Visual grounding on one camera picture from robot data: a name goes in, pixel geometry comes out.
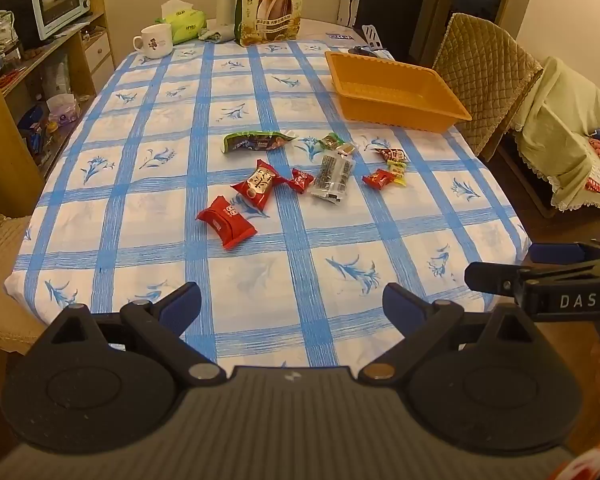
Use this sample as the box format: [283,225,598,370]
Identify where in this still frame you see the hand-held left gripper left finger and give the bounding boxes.
[35,281,221,387]

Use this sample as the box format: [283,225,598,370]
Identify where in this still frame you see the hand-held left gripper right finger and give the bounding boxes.
[358,282,548,386]

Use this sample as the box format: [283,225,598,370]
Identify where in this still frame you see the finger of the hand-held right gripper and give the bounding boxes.
[529,240,600,265]
[464,261,531,306]

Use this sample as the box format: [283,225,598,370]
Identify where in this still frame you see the red candy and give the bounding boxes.
[362,170,397,190]

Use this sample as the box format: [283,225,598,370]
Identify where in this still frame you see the yellow candy packet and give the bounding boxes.
[386,160,408,187]

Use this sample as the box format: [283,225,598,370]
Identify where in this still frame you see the large red snack packet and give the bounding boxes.
[231,159,291,209]

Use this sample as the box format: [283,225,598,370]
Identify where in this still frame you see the clear black snack packet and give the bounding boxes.
[311,154,356,204]

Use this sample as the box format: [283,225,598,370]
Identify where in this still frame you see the red-brown candy wrapper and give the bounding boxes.
[372,147,409,163]

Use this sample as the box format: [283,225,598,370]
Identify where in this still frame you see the small red candy packet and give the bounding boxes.
[286,168,315,195]

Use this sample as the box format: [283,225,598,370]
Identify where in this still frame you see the long green snack packet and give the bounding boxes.
[223,130,297,153]

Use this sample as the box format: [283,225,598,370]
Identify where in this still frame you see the orange plastic tray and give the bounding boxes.
[325,51,473,134]

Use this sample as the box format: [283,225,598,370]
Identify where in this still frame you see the blue checked tablecloth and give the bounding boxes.
[4,35,533,368]

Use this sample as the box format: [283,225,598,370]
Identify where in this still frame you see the light green cloth cover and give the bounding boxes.
[510,56,600,211]

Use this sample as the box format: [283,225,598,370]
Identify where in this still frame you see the person's printed clothing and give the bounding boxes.
[550,440,600,480]

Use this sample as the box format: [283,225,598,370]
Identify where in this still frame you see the quilted beige chair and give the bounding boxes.
[432,12,543,161]
[0,190,48,341]

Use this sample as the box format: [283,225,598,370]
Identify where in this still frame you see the clear plastic bag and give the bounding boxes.
[45,92,81,126]

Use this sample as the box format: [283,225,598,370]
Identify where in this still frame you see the blue packets on shelf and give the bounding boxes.
[17,107,48,153]

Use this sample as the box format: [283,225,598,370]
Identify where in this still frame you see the wooden panel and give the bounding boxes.
[0,65,46,218]

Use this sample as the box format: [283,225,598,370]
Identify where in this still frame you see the white mug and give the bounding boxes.
[133,23,175,59]

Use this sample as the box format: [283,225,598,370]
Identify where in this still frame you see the grey phone stand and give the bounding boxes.
[349,25,393,58]

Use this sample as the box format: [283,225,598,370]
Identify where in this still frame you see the wooden shelf unit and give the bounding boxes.
[0,0,116,181]

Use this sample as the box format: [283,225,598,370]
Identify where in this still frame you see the green tissue pack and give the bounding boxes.
[155,0,208,45]

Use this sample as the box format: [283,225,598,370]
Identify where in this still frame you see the black cabinet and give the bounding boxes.
[339,0,428,63]

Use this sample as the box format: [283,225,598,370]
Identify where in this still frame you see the white thermos bottle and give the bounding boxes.
[215,0,238,36]

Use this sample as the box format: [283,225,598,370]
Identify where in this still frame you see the large sunflower seed bag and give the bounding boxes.
[235,0,310,47]

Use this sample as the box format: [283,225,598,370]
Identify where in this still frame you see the green white bag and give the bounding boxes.
[0,10,20,56]

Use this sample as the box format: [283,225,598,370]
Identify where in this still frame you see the black microwave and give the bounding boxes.
[0,0,46,51]

